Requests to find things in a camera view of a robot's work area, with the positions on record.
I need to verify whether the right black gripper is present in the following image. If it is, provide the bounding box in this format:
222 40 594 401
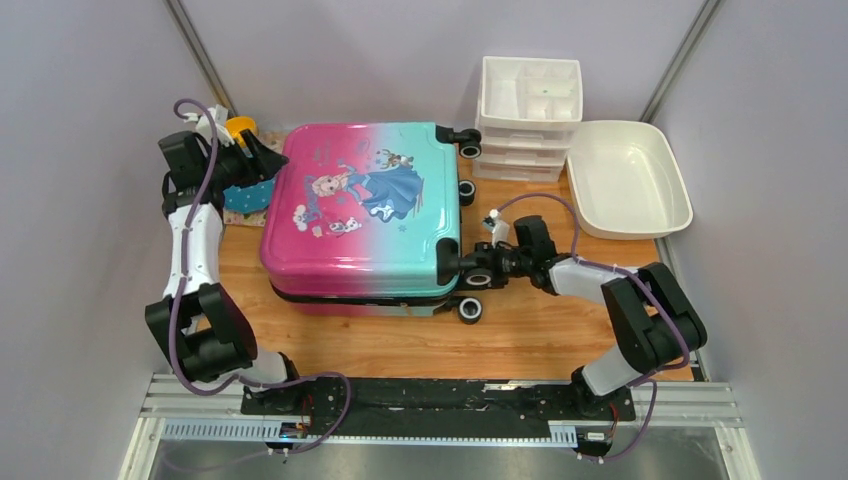
452 242 531 291

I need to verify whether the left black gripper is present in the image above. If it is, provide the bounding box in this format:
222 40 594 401
204 131 291 193

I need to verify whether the pink and teal kids suitcase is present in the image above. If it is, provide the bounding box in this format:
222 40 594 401
260 122 483 324

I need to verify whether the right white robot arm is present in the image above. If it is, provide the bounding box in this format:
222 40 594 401
460 215 708 419

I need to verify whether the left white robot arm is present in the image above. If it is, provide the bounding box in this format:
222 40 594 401
144 130 306 415

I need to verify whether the floral cloth mat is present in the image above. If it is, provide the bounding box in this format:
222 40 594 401
221 132 289 229

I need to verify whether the teal polka dot plate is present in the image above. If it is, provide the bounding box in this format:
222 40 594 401
224 179 275 214

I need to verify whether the yellow bowl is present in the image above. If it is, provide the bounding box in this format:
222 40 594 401
225 116 258 149

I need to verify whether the white plastic basin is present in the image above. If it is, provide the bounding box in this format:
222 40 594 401
567 120 694 240

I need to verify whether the white plastic drawer organizer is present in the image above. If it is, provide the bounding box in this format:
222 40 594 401
472 56 584 183

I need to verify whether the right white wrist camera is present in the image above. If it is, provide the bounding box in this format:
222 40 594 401
482 209 510 247

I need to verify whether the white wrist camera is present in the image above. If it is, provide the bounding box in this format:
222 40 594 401
482 209 510 247
183 104 235 146

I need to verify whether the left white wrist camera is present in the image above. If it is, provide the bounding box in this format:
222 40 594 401
183 104 235 146

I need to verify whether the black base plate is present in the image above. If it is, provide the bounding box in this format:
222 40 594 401
240 377 636 439

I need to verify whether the aluminium rail frame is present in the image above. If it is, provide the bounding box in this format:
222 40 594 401
119 375 759 479

